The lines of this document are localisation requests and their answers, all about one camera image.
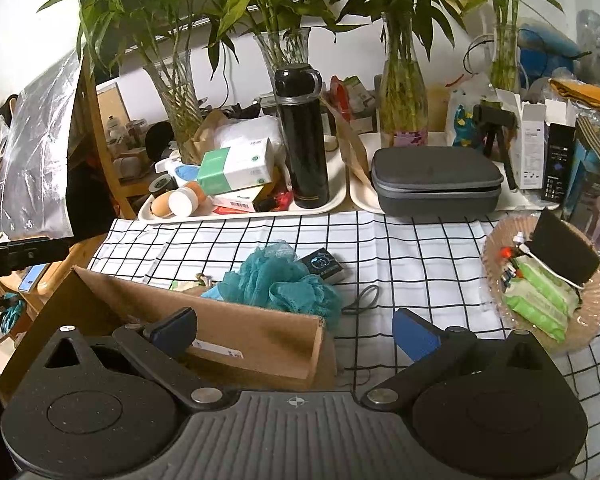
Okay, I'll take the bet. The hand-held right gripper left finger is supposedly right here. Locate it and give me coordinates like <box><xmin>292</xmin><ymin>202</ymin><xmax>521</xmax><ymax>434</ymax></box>
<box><xmin>30</xmin><ymin>306</ymin><xmax>233</xmax><ymax>411</ymax></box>

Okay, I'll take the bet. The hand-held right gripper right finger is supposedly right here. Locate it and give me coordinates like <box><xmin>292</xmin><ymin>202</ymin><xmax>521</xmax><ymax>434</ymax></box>
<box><xmin>361</xmin><ymin>308</ymin><xmax>563</xmax><ymax>409</ymax></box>

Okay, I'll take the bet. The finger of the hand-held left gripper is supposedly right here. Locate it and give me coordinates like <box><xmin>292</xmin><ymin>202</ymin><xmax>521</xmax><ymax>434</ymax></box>
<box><xmin>0</xmin><ymin>236</ymin><xmax>65</xmax><ymax>281</ymax></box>

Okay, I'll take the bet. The woven round basket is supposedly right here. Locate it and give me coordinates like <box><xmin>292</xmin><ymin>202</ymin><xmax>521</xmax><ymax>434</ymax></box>
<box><xmin>481</xmin><ymin>211</ymin><xmax>600</xmax><ymax>357</ymax></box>

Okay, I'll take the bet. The green wet wipe pack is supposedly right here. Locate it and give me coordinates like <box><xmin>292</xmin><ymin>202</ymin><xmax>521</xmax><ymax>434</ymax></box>
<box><xmin>516</xmin><ymin>254</ymin><xmax>582</xmax><ymax>312</ymax></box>
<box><xmin>502</xmin><ymin>277</ymin><xmax>570</xmax><ymax>344</ymax></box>

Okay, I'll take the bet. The smartphone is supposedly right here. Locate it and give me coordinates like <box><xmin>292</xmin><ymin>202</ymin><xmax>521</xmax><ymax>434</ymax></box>
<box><xmin>17</xmin><ymin>262</ymin><xmax>49</xmax><ymax>294</ymax></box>

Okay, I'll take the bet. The black white checkered tablecloth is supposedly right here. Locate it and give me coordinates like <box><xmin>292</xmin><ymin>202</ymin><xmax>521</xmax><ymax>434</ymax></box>
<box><xmin>87</xmin><ymin>210</ymin><xmax>600</xmax><ymax>480</ymax></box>

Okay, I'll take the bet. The brown cardboard box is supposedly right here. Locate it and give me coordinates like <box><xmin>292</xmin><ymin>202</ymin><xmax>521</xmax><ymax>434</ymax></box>
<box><xmin>0</xmin><ymin>266</ymin><xmax>338</xmax><ymax>406</ymax></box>

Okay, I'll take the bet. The silver plastic bag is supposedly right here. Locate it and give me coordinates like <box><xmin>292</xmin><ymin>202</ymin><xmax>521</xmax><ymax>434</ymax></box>
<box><xmin>0</xmin><ymin>49</ymin><xmax>87</xmax><ymax>242</ymax></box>

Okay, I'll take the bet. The teal bath loofah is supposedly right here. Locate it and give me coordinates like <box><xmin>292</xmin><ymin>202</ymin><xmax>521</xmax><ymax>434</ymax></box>
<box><xmin>200</xmin><ymin>241</ymin><xmax>346</xmax><ymax>331</ymax></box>

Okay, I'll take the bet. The small black printed box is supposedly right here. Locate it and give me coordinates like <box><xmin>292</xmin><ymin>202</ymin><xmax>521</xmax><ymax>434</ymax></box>
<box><xmin>299</xmin><ymin>248</ymin><xmax>349</xmax><ymax>284</ymax></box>

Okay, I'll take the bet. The wooden shelf rack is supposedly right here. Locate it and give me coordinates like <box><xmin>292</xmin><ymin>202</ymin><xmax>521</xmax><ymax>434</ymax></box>
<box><xmin>77</xmin><ymin>52</ymin><xmax>146</xmax><ymax>221</ymax></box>

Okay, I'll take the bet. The white orange-label jar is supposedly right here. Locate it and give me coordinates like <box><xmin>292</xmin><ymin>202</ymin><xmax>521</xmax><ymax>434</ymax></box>
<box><xmin>167</xmin><ymin>181</ymin><xmax>214</xmax><ymax>219</ymax></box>

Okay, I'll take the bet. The white barcode box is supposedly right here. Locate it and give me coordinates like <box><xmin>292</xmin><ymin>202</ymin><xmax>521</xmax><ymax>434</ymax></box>
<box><xmin>211</xmin><ymin>184</ymin><xmax>281</xmax><ymax>214</ymax></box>

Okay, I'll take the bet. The black tape roll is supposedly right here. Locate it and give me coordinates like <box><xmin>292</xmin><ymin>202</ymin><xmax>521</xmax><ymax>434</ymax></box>
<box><xmin>148</xmin><ymin>173</ymin><xmax>182</xmax><ymax>199</ymax></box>

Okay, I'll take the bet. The white blue spray bottle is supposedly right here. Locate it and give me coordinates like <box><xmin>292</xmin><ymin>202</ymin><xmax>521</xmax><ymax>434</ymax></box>
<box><xmin>155</xmin><ymin>156</ymin><xmax>202</xmax><ymax>187</ymax></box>

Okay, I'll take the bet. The grey zip case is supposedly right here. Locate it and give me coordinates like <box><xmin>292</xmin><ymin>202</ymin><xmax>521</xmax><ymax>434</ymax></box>
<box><xmin>370</xmin><ymin>147</ymin><xmax>505</xmax><ymax>219</ymax></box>

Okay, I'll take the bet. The black card in basket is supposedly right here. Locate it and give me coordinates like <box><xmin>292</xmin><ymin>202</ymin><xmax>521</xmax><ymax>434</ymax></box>
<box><xmin>529</xmin><ymin>207</ymin><xmax>600</xmax><ymax>287</ymax></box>

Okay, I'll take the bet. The green white tissue pack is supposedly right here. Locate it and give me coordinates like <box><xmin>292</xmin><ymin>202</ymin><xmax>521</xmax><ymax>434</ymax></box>
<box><xmin>196</xmin><ymin>137</ymin><xmax>277</xmax><ymax>197</ymax></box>

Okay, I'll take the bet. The black round foam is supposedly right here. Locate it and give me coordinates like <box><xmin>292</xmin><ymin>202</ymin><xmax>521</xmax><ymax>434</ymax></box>
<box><xmin>144</xmin><ymin>122</ymin><xmax>177</xmax><ymax>162</ymax></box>

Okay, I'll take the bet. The black thermos bottle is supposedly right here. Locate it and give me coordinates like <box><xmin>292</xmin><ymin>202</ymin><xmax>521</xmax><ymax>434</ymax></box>
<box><xmin>273</xmin><ymin>65</ymin><xmax>331</xmax><ymax>210</ymax></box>

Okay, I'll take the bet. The white carton box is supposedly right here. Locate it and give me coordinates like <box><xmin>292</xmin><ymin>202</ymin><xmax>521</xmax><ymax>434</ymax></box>
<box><xmin>496</xmin><ymin>88</ymin><xmax>549</xmax><ymax>192</ymax></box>

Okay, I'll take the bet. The white printed plastic bag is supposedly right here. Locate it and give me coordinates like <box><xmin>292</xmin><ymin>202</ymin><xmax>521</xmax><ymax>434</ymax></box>
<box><xmin>446</xmin><ymin>74</ymin><xmax>497</xmax><ymax>149</ymax></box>

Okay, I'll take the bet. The black carton box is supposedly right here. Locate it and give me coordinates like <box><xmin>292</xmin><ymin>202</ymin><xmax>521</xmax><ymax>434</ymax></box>
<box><xmin>542</xmin><ymin>122</ymin><xmax>579</xmax><ymax>204</ymax></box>

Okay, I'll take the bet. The blue carton box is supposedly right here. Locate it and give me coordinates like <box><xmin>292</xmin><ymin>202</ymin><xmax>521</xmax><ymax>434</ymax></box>
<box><xmin>561</xmin><ymin>136</ymin><xmax>600</xmax><ymax>222</ymax></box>

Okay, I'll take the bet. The black mini tripod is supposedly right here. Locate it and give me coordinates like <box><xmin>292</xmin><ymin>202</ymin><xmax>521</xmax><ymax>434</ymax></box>
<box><xmin>472</xmin><ymin>102</ymin><xmax>522</xmax><ymax>194</ymax></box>

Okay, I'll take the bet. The purple-label glass vase with bamboo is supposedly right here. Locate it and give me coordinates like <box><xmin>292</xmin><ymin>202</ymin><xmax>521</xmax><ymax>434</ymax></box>
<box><xmin>330</xmin><ymin>0</ymin><xmax>481</xmax><ymax>149</ymax></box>

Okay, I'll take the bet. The green white carton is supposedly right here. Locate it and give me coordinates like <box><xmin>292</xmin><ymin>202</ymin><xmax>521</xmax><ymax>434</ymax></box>
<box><xmin>342</xmin><ymin>75</ymin><xmax>377</xmax><ymax>119</ymax></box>

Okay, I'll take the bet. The red snack packet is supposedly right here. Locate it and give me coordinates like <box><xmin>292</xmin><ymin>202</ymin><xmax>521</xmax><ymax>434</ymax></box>
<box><xmin>328</xmin><ymin>75</ymin><xmax>354</xmax><ymax>122</ymax></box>

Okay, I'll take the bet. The yellow cloth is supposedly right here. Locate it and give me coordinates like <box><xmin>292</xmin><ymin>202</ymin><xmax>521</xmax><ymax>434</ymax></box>
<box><xmin>549</xmin><ymin>77</ymin><xmax>600</xmax><ymax>115</ymax></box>

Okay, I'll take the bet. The blue plush toy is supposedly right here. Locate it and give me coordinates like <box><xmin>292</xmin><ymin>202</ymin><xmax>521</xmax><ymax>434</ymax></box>
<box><xmin>516</xmin><ymin>19</ymin><xmax>587</xmax><ymax>82</ymax></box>

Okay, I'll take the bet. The grey cord loop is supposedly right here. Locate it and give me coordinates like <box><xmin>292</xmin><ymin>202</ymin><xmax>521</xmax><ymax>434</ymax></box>
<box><xmin>341</xmin><ymin>284</ymin><xmax>382</xmax><ymax>316</ymax></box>

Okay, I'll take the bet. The white cable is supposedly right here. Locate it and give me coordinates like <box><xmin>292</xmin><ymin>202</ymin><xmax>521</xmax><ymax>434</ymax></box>
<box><xmin>512</xmin><ymin>232</ymin><xmax>587</xmax><ymax>291</ymax></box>

